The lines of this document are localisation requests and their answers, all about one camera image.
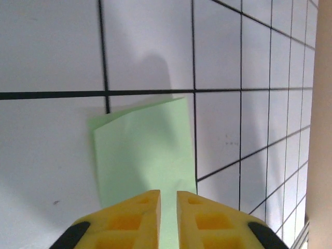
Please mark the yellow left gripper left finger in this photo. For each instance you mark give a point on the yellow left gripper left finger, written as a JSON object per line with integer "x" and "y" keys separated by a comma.
{"x": 124, "y": 225}

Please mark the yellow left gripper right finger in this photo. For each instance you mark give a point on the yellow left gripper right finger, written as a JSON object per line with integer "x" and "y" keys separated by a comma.
{"x": 215, "y": 225}

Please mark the green paper sheet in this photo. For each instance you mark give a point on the green paper sheet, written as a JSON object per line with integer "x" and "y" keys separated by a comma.
{"x": 142, "y": 155}

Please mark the aluminium side rail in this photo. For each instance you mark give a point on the aluminium side rail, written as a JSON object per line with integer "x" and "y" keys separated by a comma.
{"x": 302, "y": 238}

